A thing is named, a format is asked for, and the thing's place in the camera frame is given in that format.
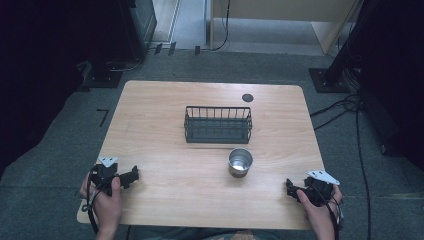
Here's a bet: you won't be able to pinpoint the person's left hand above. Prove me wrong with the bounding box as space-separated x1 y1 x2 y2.
79 171 123 232

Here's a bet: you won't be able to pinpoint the dark cabinet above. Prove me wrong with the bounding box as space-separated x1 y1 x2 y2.
128 0 158 62

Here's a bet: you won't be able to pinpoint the light wooden furniture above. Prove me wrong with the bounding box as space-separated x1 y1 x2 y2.
209 0 364 56

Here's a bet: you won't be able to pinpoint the silver metal cup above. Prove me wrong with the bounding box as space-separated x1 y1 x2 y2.
227 147 254 179

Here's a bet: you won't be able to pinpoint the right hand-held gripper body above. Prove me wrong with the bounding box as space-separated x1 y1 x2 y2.
301 169 341 208

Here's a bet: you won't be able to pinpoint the person's clothing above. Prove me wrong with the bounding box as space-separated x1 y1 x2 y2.
127 226 283 240

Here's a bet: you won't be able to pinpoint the dark curtain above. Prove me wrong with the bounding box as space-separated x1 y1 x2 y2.
0 0 134 181
346 0 424 171

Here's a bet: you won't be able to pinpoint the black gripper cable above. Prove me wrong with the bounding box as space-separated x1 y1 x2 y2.
305 182 344 240
81 165 102 236

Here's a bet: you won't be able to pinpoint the person's right hand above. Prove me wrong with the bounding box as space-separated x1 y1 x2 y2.
296 184 344 235

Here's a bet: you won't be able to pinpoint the black stand with square base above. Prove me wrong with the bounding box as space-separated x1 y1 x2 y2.
307 0 384 94

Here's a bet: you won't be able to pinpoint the black hanging cable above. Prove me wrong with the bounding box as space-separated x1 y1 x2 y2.
211 0 232 52

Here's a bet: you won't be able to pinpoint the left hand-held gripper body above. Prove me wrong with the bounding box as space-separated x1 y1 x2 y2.
89 156 122 197

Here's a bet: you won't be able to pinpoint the black stand with flat base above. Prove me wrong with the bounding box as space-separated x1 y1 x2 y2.
76 0 141 93

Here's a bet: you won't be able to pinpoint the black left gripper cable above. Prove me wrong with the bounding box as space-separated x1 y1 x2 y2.
81 165 102 236

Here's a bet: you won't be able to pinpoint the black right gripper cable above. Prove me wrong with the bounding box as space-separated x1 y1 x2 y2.
305 182 344 240

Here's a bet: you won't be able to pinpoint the black wire basket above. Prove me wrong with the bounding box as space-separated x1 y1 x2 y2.
183 105 254 145

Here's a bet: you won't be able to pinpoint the black floor cables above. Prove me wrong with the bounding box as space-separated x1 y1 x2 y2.
309 93 374 240

